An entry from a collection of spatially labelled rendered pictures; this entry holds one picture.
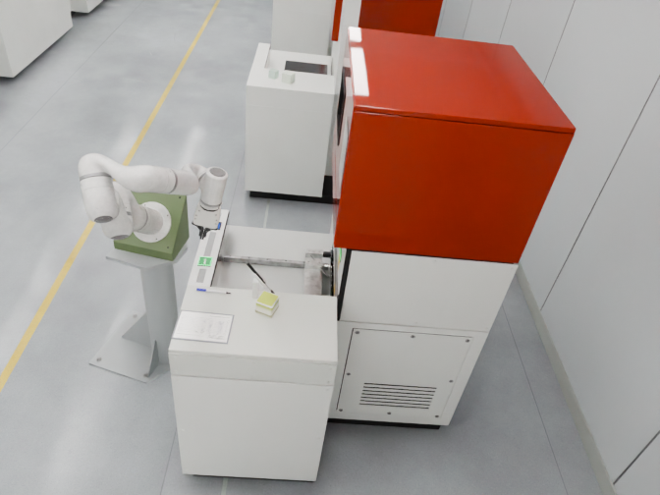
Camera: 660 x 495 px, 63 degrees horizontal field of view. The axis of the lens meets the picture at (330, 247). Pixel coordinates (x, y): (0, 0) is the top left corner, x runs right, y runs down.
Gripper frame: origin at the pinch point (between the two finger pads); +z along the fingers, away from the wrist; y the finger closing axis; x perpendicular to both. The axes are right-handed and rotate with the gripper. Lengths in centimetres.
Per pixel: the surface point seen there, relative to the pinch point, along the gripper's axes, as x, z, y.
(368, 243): 15, -28, -62
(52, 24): -464, 136, 233
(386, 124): 15, -77, -50
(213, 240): -16.0, 15.3, -4.7
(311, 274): -7, 13, -51
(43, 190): -176, 142, 131
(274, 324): 33.7, 7.8, -35.6
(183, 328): 39.5, 14.6, -2.2
